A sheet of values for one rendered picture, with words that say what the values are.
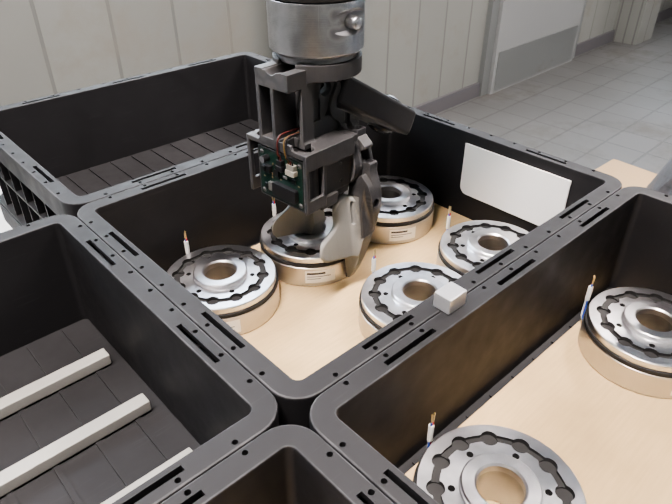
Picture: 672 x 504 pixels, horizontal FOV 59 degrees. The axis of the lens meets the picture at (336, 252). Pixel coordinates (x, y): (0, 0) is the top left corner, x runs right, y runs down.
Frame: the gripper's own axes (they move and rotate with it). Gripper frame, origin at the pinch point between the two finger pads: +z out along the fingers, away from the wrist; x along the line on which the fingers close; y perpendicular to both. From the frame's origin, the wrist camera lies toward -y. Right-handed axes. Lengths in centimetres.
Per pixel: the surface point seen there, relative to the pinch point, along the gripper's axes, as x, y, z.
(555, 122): -85, -263, 85
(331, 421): 19.1, 20.9, -8.0
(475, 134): 3.8, -18.0, -8.0
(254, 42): -146, -113, 26
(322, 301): 2.8, 4.9, 1.9
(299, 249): -1.6, 3.5, -1.3
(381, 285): 7.9, 2.6, -1.3
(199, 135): -38.6, -11.5, 2.0
